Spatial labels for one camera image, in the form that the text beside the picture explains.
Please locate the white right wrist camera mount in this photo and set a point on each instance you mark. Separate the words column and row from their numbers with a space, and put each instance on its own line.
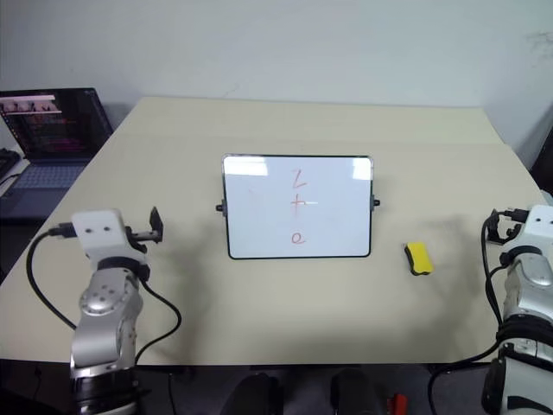
column 540, row 229

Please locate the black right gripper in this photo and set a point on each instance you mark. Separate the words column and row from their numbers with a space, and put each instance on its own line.
column 514, row 227

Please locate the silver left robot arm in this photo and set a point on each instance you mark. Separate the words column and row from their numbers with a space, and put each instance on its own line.
column 106, row 315

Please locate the small red object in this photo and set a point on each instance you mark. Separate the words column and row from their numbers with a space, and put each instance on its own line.
column 396, row 404

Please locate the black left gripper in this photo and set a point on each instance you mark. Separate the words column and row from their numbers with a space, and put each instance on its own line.
column 137, row 245

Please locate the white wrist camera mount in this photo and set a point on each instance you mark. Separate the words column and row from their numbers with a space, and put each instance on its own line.
column 540, row 229
column 97, row 231

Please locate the yellow and black eraser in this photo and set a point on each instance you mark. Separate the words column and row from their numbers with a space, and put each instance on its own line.
column 419, row 257

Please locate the open laptop with dark screen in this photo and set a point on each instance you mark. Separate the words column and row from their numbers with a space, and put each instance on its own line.
column 47, row 129

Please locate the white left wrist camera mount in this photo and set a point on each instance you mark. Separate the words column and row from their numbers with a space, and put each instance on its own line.
column 97, row 231

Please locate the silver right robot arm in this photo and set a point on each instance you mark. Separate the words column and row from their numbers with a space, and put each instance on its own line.
column 529, row 302

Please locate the small black-framed whiteboard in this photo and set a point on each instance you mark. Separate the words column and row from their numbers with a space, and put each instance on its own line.
column 298, row 207

